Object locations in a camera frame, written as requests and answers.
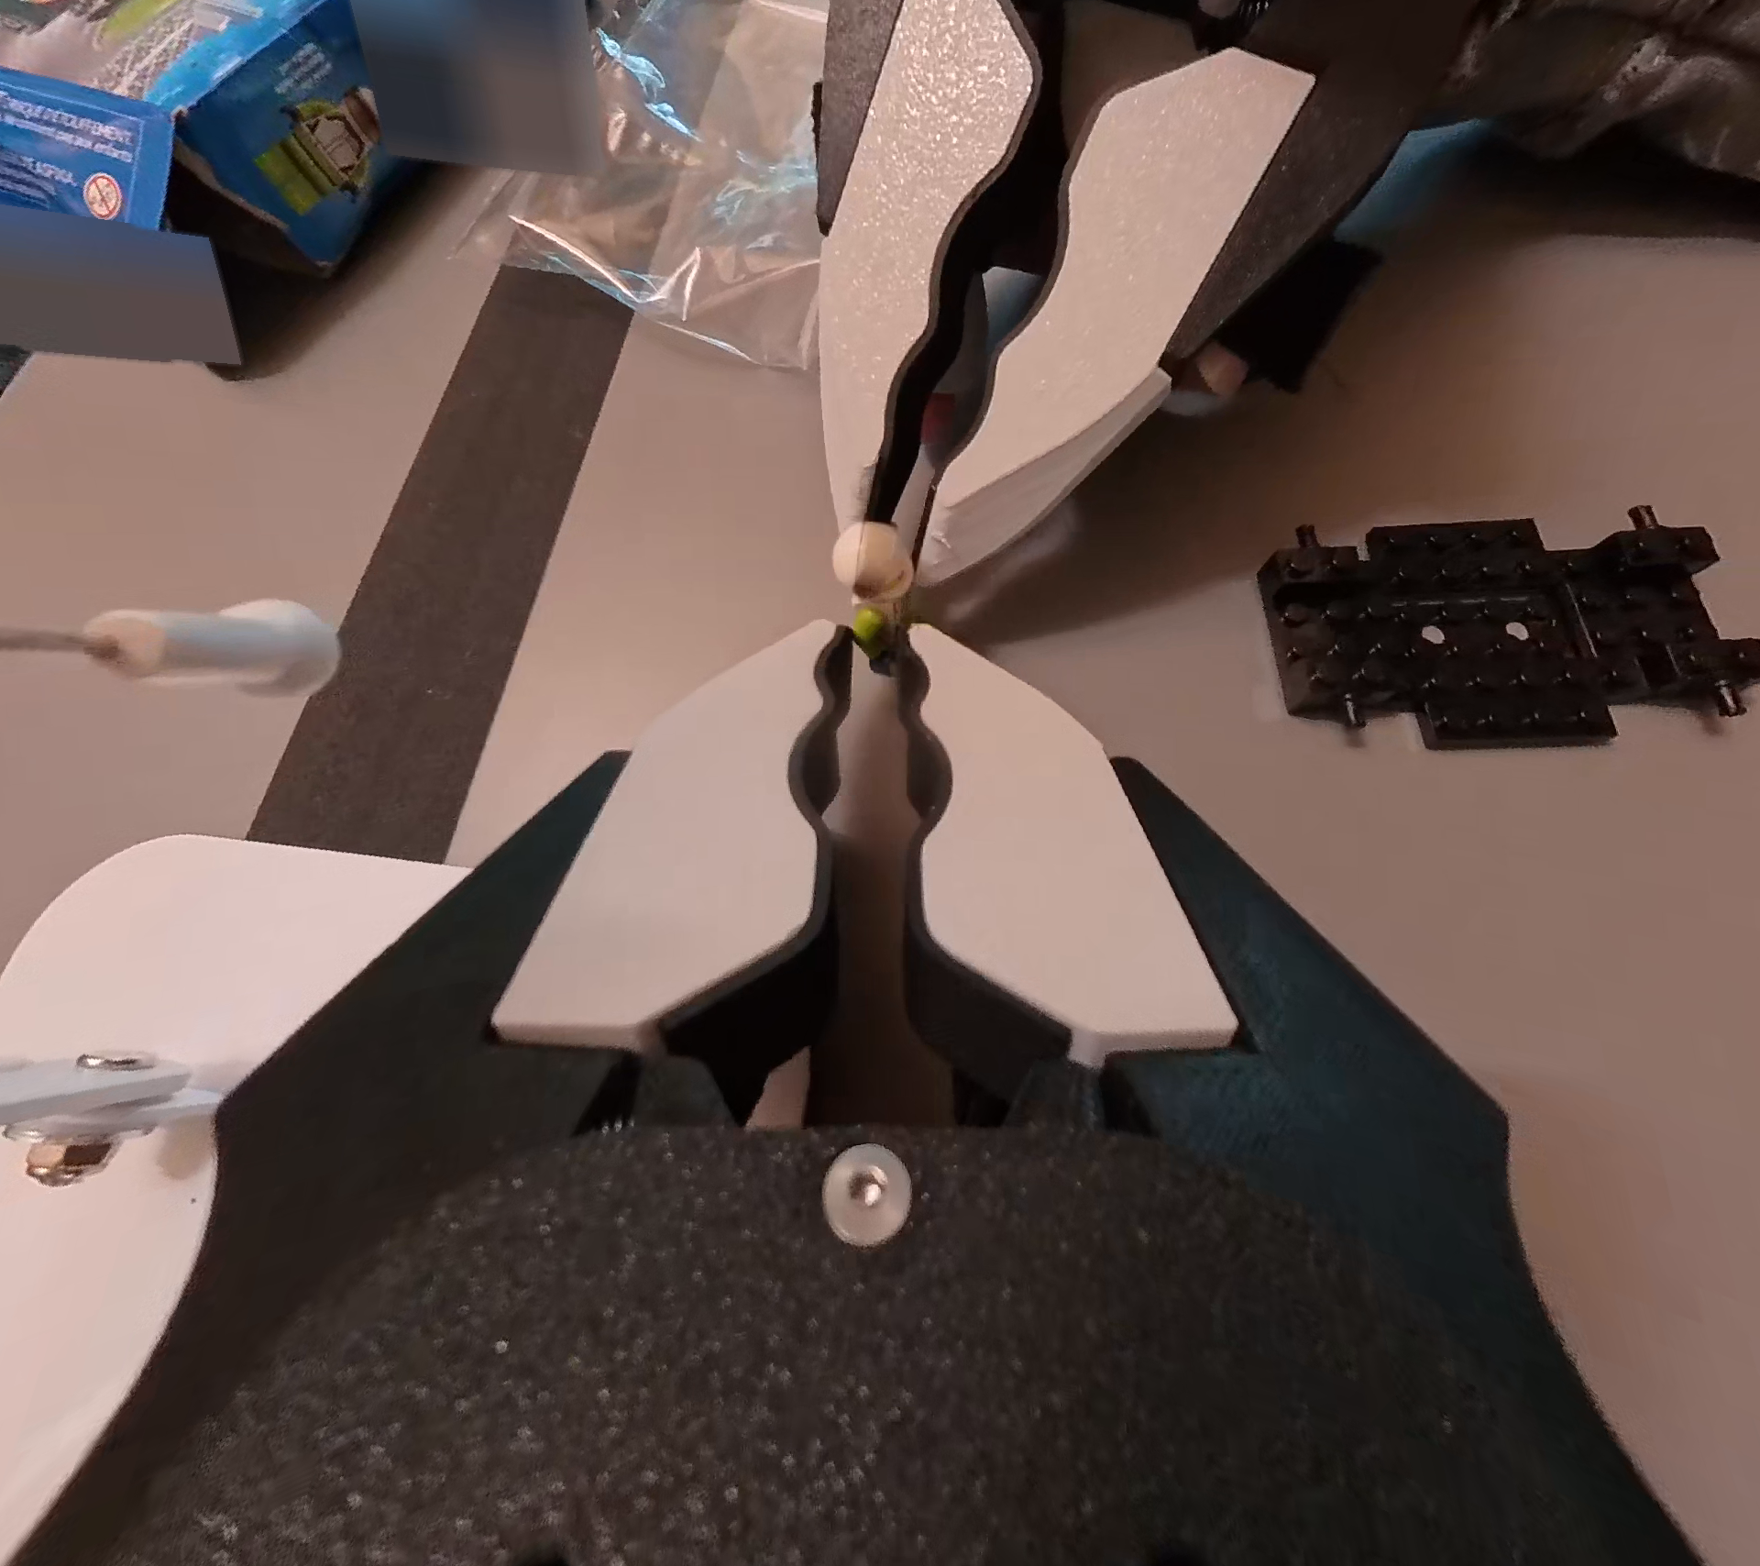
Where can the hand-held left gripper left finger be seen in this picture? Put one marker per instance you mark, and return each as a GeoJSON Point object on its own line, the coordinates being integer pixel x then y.
{"type": "Point", "coordinates": [661, 905]}

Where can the person's right hand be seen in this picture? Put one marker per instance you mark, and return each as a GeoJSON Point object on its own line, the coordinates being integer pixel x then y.
{"type": "Point", "coordinates": [1220, 377]}

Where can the white book stand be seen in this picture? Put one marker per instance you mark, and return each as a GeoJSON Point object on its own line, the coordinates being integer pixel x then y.
{"type": "Point", "coordinates": [111, 988]}

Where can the lime green lego minifigure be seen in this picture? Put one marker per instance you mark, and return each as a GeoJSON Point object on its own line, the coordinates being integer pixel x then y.
{"type": "Point", "coordinates": [870, 553]}

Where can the clear plastic bag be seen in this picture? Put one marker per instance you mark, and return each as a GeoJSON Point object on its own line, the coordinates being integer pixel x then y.
{"type": "Point", "coordinates": [661, 190]}

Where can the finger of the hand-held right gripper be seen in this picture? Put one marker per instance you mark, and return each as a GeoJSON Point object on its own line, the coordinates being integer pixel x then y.
{"type": "Point", "coordinates": [923, 163]}
{"type": "Point", "coordinates": [1156, 218]}

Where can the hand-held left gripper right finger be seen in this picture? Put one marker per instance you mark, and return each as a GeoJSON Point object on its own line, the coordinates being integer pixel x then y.
{"type": "Point", "coordinates": [1073, 905]}

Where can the black lego chassis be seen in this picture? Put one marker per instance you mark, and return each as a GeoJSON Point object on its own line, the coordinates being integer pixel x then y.
{"type": "Point", "coordinates": [1486, 630]}

